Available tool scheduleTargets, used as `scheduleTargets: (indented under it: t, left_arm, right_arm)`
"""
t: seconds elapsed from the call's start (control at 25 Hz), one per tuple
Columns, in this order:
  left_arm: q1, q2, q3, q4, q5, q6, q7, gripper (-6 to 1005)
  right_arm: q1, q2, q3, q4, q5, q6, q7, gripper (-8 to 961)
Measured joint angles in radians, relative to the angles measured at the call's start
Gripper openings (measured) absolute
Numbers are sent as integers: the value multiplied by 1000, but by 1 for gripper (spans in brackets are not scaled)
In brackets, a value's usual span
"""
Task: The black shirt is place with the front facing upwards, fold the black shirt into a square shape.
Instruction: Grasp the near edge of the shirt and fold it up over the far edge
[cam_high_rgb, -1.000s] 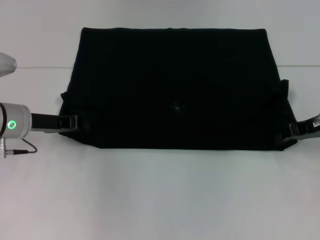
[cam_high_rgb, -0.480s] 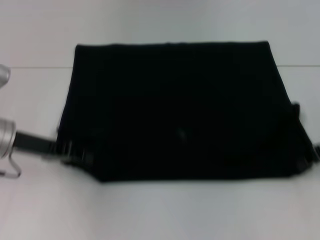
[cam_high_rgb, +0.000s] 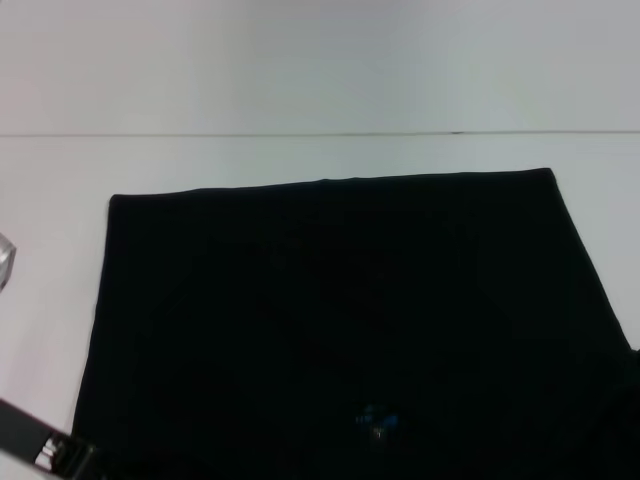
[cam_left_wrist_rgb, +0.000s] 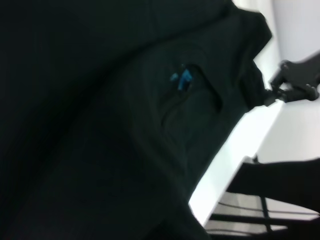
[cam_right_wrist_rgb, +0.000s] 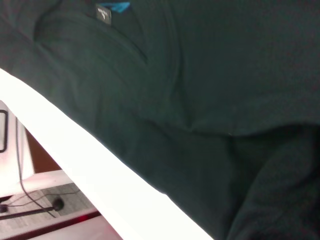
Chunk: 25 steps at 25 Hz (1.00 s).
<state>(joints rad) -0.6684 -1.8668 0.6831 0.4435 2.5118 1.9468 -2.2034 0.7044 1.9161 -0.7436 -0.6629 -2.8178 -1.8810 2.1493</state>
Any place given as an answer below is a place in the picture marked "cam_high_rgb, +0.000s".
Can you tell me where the black shirt with FREE print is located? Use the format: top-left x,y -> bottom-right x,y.
69,167 -> 640,480

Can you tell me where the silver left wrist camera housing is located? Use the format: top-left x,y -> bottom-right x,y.
0,231 -> 18,292

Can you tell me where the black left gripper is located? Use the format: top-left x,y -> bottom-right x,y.
0,398 -> 102,480

